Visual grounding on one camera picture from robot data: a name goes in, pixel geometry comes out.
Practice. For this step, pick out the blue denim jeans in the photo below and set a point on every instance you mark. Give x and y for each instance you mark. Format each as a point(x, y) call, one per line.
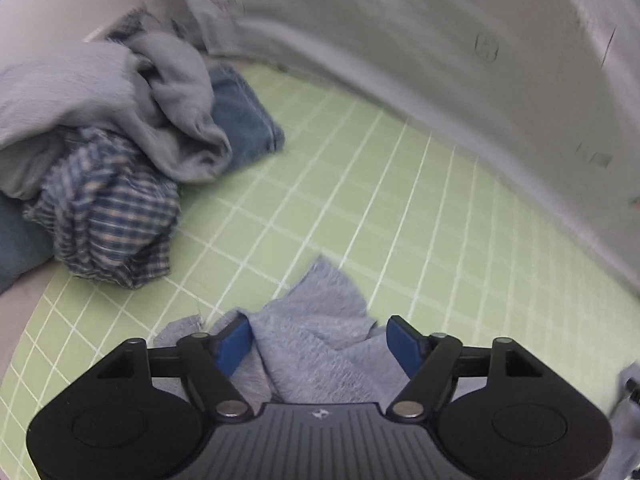
point(240, 110)

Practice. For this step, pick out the light grey crumpled garment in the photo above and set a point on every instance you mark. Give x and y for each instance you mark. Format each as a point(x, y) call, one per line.
point(100, 90)

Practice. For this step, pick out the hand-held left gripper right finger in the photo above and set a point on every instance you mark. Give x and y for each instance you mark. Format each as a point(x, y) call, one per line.
point(404, 346)

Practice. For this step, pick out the blue plaid shirt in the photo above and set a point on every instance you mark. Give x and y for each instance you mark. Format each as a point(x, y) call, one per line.
point(110, 210)

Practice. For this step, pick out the white printed cloth backdrop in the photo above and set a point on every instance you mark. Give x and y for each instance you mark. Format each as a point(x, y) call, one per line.
point(400, 35)

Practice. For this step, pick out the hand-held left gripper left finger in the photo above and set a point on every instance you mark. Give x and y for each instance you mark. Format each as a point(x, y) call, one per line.
point(233, 347)

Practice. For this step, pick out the green grid cutting mat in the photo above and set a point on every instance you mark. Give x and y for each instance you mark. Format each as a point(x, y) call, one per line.
point(380, 200)

